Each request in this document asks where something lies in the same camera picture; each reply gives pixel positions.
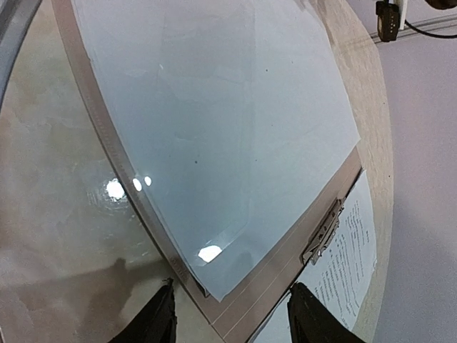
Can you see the metal folder clip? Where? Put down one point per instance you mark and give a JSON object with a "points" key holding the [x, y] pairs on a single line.
{"points": [[320, 222]]}

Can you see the brown paper folder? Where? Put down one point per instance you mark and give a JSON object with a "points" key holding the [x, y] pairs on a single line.
{"points": [[241, 312]]}

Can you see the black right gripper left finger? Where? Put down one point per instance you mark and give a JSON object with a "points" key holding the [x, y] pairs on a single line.
{"points": [[156, 322]]}

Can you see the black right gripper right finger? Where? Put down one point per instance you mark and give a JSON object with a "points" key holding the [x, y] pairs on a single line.
{"points": [[311, 322]]}

